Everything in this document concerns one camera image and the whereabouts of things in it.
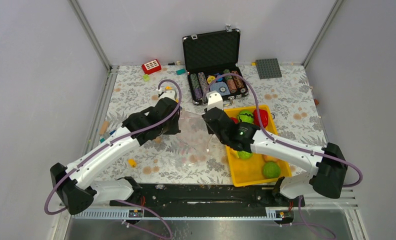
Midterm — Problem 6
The red toy apple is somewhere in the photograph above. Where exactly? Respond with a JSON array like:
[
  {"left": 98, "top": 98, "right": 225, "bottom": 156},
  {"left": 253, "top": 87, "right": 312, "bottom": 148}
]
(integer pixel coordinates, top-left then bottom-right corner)
[{"left": 230, "top": 117, "right": 239, "bottom": 124}]

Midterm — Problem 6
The green striped toy watermelon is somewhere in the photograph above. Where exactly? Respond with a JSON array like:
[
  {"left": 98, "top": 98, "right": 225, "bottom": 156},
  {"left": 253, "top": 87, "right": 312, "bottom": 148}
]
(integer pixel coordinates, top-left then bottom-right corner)
[{"left": 236, "top": 110, "right": 254, "bottom": 124}]

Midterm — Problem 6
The clear zip top bag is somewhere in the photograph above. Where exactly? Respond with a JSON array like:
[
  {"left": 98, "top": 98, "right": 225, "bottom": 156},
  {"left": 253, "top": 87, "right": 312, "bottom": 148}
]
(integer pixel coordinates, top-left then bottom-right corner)
[{"left": 175, "top": 110, "right": 213, "bottom": 166}]

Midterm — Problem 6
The green toy lime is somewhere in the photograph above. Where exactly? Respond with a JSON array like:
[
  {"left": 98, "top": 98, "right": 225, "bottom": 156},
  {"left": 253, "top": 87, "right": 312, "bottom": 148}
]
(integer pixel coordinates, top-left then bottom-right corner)
[
  {"left": 237, "top": 150, "right": 253, "bottom": 160},
  {"left": 262, "top": 161, "right": 281, "bottom": 179}
]

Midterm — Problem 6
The red toy pepper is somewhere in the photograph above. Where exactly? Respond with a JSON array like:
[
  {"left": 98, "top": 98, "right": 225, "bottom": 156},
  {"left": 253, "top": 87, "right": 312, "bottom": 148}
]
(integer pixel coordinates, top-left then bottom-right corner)
[{"left": 253, "top": 108, "right": 269, "bottom": 129}]

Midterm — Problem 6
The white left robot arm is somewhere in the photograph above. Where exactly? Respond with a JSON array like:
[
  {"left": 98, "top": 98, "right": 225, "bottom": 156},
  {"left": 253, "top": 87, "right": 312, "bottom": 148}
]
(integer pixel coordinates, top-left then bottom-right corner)
[{"left": 44, "top": 96, "right": 181, "bottom": 215}]

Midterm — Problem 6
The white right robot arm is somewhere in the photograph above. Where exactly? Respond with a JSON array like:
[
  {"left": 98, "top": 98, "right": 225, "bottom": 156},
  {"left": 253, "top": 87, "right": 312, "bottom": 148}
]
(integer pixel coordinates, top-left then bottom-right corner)
[{"left": 201, "top": 108, "right": 348, "bottom": 206}]

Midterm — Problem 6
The light green small block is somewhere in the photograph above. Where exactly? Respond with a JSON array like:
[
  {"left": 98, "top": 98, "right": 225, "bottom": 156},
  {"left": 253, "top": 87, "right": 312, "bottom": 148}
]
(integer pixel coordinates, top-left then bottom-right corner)
[{"left": 142, "top": 74, "right": 150, "bottom": 82}]

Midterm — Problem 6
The teal small block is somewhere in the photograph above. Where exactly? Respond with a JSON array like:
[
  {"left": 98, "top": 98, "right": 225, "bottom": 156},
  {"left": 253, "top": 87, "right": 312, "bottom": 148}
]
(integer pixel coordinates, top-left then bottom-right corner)
[{"left": 176, "top": 68, "right": 186, "bottom": 75}]

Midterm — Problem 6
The floral table mat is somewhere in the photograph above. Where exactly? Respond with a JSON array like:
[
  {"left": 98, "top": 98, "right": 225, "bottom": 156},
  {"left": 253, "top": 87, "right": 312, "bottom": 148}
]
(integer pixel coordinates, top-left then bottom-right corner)
[{"left": 98, "top": 65, "right": 327, "bottom": 185}]

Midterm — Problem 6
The red white toy block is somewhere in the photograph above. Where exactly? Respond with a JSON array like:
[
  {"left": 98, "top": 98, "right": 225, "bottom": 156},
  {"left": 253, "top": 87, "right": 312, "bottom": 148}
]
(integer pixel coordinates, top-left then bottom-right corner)
[{"left": 141, "top": 59, "right": 162, "bottom": 75}]

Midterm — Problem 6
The yellow plastic tray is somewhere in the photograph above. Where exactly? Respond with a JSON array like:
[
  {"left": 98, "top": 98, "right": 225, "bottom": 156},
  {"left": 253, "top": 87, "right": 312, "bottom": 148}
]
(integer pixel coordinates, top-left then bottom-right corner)
[{"left": 224, "top": 106, "right": 292, "bottom": 187}]

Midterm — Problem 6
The orange toy peach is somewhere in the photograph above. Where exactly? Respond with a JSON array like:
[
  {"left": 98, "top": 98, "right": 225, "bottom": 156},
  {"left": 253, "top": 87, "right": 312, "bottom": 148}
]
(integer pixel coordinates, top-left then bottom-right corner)
[{"left": 262, "top": 155, "right": 279, "bottom": 163}]

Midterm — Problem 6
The small yellow block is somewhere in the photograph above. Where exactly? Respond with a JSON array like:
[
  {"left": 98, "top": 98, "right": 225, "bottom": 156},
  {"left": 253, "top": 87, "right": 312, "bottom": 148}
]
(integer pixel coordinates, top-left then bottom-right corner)
[{"left": 127, "top": 159, "right": 137, "bottom": 168}]

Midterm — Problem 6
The black poker chip case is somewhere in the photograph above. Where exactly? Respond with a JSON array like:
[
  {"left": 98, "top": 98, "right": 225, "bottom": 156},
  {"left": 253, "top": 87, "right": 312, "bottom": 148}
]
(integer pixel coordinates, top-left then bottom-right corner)
[{"left": 182, "top": 25, "right": 249, "bottom": 106}]

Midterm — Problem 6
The wooden cylinder block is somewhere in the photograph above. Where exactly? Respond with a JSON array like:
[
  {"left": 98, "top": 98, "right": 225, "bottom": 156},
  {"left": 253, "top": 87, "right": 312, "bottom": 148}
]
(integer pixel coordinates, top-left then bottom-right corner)
[{"left": 98, "top": 120, "right": 110, "bottom": 135}]

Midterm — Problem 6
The green toy lime front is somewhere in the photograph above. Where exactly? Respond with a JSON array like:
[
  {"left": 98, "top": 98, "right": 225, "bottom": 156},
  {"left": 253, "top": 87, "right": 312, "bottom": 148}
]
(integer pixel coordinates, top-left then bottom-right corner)
[{"left": 262, "top": 161, "right": 281, "bottom": 179}]

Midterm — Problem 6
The grey lego baseplate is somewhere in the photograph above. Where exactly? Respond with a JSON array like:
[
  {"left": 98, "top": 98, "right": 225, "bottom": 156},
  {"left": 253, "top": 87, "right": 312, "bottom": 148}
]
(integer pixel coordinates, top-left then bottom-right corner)
[{"left": 255, "top": 58, "right": 282, "bottom": 79}]

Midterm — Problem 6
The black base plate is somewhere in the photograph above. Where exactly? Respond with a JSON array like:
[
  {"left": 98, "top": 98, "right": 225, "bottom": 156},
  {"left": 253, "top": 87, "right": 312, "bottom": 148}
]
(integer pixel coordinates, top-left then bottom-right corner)
[{"left": 126, "top": 177, "right": 305, "bottom": 218}]

